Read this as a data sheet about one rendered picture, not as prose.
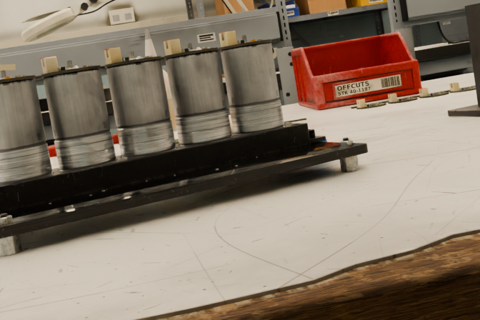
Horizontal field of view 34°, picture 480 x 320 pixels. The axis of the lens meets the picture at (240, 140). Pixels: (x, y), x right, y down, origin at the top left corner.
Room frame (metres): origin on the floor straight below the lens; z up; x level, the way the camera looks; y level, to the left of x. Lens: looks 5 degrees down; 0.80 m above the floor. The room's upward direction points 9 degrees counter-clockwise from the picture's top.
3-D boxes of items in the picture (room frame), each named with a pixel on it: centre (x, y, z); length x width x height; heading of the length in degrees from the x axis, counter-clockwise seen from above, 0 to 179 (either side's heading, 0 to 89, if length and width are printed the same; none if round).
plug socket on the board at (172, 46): (0.36, 0.02, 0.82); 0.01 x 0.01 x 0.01; 25
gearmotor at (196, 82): (0.36, 0.02, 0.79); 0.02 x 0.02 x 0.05
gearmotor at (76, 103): (0.34, 0.07, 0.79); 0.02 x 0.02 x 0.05
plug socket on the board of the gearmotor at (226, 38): (0.37, 0.00, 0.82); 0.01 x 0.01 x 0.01; 25
